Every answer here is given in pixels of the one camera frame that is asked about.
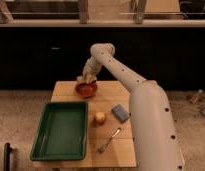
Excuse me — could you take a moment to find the green plastic tray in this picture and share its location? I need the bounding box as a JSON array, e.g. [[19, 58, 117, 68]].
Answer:
[[30, 102, 88, 161]]

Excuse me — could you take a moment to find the yellow apple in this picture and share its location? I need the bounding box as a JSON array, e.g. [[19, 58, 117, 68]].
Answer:
[[94, 112, 106, 125]]

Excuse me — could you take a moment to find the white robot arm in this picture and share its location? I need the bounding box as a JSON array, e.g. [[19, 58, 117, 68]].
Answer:
[[80, 43, 185, 171]]

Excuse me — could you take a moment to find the red bowl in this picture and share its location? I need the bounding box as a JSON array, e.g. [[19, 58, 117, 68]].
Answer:
[[75, 83, 97, 98]]

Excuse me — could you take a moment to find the silver fork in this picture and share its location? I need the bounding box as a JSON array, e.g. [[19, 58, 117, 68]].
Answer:
[[97, 127, 122, 154]]

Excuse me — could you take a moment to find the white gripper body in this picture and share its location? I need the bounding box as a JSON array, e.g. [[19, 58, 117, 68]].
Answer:
[[76, 69, 97, 84]]

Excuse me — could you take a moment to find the black chair back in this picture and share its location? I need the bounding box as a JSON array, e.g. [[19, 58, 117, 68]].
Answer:
[[3, 143, 12, 171]]

